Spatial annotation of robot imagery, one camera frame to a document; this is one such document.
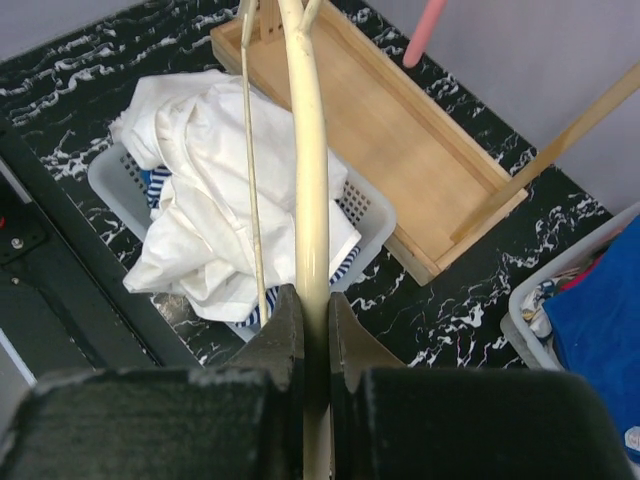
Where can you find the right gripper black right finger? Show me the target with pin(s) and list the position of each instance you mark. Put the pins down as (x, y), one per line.
(352, 349)

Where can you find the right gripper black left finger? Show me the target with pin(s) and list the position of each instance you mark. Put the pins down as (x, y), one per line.
(278, 347)

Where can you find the white-top hanger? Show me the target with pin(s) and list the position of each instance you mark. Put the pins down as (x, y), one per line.
(311, 231)

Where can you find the blue white striped tank top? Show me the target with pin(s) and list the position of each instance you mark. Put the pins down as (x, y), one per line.
(155, 180)

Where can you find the pink striped-top hanger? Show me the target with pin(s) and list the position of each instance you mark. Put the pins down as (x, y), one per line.
(423, 32)

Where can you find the white right bin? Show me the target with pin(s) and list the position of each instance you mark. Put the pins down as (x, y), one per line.
(526, 326)

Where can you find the wooden clothes rack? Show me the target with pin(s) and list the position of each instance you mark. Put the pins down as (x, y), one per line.
(447, 192)

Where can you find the blue cloth in bin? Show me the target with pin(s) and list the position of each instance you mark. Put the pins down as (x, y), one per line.
(596, 332)

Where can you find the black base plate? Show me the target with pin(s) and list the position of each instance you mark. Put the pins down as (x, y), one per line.
(62, 302)

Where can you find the aluminium rail frame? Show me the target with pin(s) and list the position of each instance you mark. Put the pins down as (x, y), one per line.
(16, 378)

